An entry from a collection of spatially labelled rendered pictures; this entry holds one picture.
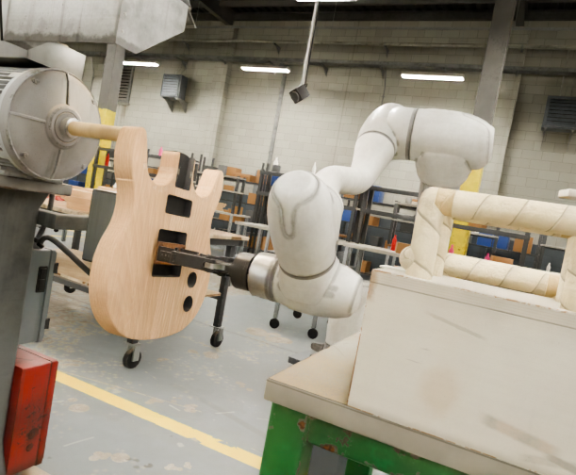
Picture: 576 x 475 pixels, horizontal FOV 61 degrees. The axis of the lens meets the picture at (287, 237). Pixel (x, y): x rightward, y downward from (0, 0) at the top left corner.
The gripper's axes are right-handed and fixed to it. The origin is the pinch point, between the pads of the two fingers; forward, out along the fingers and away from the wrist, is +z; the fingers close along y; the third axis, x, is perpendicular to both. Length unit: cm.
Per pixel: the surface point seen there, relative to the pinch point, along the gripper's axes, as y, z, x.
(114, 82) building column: 697, 723, 273
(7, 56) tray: -14, 44, 36
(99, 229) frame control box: 15.1, 35.1, 1.1
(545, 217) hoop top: -29, -66, 15
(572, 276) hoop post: -28, -70, 9
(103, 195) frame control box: 14.5, 35.6, 10.2
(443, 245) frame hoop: -19, -56, 11
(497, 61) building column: 660, -19, 327
